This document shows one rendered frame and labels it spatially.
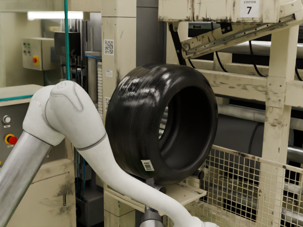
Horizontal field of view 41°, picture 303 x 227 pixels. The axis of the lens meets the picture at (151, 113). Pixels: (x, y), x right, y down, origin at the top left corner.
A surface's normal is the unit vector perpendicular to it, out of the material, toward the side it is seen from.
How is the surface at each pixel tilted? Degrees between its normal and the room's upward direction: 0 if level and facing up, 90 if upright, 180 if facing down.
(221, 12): 90
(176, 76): 44
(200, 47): 90
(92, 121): 80
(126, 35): 90
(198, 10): 90
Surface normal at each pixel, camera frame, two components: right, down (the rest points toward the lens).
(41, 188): 0.71, 0.17
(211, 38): -0.70, 0.15
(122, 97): -0.59, -0.38
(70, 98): 0.25, -0.07
